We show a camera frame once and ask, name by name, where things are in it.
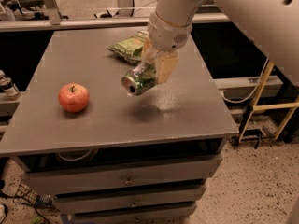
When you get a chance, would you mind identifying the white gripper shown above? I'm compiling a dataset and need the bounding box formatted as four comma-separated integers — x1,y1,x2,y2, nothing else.
141,13,192,85

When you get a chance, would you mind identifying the green soda can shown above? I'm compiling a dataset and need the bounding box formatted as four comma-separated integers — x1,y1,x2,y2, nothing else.
121,63,156,96

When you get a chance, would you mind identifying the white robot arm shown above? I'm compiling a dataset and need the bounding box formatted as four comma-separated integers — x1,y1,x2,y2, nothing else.
142,0,299,86

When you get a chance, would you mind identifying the red apple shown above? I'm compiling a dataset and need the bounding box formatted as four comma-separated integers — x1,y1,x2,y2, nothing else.
58,83,90,113

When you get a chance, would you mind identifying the green chip bag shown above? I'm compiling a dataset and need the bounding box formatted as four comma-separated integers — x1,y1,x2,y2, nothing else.
107,31,148,64

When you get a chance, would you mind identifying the grey drawer cabinet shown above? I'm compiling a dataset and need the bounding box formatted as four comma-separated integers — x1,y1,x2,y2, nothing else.
1,28,237,224

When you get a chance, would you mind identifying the small bottle at left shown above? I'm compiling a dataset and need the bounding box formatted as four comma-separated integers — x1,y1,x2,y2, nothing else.
0,70,21,100

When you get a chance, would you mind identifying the white cable at right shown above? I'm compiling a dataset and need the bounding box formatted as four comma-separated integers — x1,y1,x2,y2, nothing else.
220,58,270,105

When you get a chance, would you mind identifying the grey metal rail frame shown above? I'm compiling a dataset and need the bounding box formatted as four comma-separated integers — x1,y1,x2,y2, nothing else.
0,0,232,34

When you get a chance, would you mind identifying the yellow metal cart frame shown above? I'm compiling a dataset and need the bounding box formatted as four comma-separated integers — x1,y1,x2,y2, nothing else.
230,60,299,148

